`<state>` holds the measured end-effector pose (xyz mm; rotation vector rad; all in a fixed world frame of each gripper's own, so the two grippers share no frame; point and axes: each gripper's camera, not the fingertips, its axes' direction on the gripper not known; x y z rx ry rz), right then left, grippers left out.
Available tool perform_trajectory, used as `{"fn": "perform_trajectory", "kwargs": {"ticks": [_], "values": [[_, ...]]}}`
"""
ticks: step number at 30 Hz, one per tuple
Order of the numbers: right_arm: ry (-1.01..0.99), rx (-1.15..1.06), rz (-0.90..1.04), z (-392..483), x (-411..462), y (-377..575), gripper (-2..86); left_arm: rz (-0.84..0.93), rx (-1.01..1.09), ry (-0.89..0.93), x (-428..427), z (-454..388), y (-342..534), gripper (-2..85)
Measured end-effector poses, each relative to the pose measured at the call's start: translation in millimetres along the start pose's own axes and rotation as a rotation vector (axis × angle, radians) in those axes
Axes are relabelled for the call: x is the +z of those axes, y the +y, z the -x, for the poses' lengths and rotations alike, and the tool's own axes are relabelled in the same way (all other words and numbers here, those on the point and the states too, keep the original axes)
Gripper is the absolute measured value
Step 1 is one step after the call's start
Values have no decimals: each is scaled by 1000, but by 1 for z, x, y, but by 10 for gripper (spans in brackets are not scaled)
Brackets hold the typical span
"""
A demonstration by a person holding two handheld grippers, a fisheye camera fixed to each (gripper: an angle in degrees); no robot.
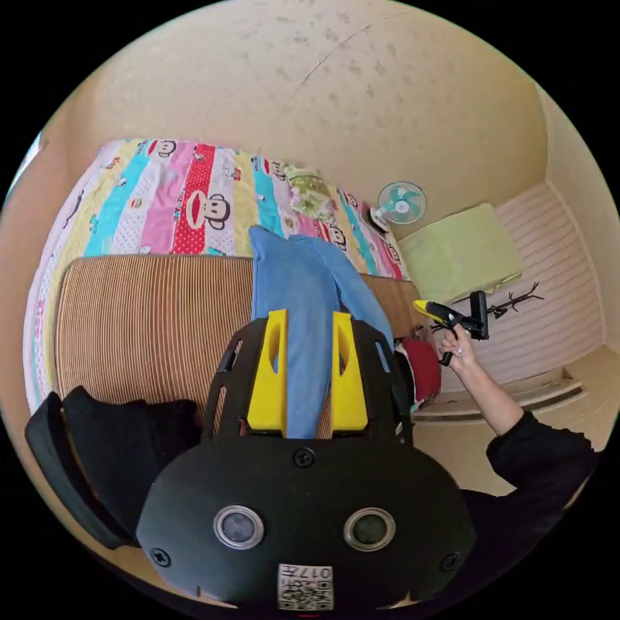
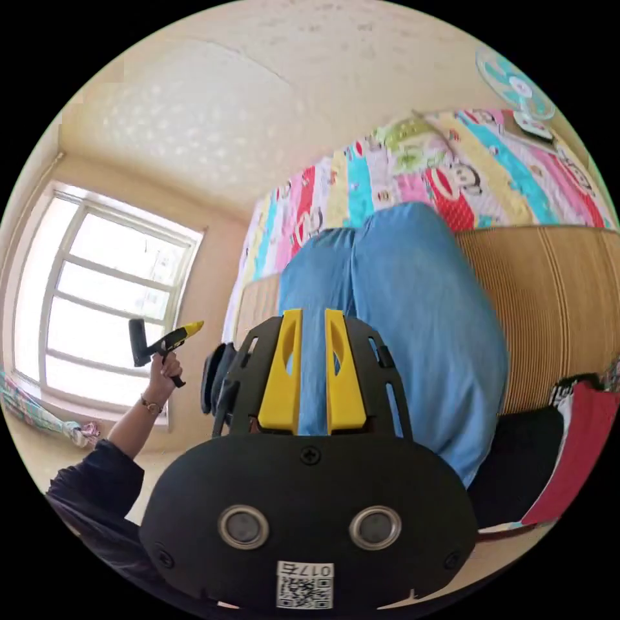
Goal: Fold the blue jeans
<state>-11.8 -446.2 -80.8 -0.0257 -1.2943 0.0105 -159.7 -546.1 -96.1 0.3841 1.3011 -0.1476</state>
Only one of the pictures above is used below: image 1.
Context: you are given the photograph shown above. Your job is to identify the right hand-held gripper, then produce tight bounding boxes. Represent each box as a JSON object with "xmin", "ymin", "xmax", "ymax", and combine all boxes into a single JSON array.
[{"xmin": 414, "ymin": 299, "xmax": 485, "ymax": 366}]

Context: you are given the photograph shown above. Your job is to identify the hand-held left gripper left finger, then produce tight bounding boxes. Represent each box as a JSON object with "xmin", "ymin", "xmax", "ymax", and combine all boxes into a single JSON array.
[{"xmin": 247, "ymin": 309, "xmax": 289, "ymax": 433}]

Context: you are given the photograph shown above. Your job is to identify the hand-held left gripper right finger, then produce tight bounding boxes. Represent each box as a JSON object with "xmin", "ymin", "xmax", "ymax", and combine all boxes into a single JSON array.
[{"xmin": 331, "ymin": 311, "xmax": 368, "ymax": 432}]

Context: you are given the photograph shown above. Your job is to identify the blue jeans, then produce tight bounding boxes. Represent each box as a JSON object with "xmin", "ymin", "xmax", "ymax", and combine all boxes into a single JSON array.
[{"xmin": 248, "ymin": 225, "xmax": 396, "ymax": 440}]

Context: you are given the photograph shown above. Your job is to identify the person's right forearm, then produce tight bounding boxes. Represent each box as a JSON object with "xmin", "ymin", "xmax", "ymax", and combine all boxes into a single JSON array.
[{"xmin": 455, "ymin": 359, "xmax": 527, "ymax": 438}]

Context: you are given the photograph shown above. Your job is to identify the person's right hand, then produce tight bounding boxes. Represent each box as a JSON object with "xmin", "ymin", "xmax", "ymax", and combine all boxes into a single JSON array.
[{"xmin": 438, "ymin": 323, "xmax": 479, "ymax": 373}]

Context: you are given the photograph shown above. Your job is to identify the light green cushion pad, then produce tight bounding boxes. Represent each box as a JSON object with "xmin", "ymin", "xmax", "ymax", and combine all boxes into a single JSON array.
[{"xmin": 396, "ymin": 202, "xmax": 525, "ymax": 306}]

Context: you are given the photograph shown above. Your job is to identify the red garment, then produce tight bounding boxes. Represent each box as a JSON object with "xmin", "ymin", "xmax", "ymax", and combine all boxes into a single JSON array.
[{"xmin": 395, "ymin": 337, "xmax": 442, "ymax": 404}]

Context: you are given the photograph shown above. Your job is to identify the black coat stand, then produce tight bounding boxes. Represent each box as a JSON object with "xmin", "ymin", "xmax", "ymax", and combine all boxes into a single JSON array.
[{"xmin": 486, "ymin": 282, "xmax": 546, "ymax": 320}]

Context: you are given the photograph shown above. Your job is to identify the small teal fan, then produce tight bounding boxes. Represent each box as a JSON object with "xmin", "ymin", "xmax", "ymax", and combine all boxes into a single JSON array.
[{"xmin": 366, "ymin": 180, "xmax": 429, "ymax": 234}]

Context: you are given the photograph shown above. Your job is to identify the bed with cartoon sheet and woven mat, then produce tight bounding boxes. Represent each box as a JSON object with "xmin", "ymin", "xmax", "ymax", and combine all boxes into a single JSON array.
[{"xmin": 21, "ymin": 138, "xmax": 437, "ymax": 419}]

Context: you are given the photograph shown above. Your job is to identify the green flowered pillow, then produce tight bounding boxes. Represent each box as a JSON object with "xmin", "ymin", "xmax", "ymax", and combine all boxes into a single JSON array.
[{"xmin": 283, "ymin": 164, "xmax": 338, "ymax": 220}]

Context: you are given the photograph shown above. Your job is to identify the pile of clothes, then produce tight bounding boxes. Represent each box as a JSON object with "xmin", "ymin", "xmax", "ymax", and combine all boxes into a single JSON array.
[{"xmin": 24, "ymin": 386, "xmax": 203, "ymax": 551}]

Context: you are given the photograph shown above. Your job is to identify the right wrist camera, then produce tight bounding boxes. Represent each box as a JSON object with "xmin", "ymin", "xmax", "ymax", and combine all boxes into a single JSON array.
[{"xmin": 470, "ymin": 290, "xmax": 490, "ymax": 342}]

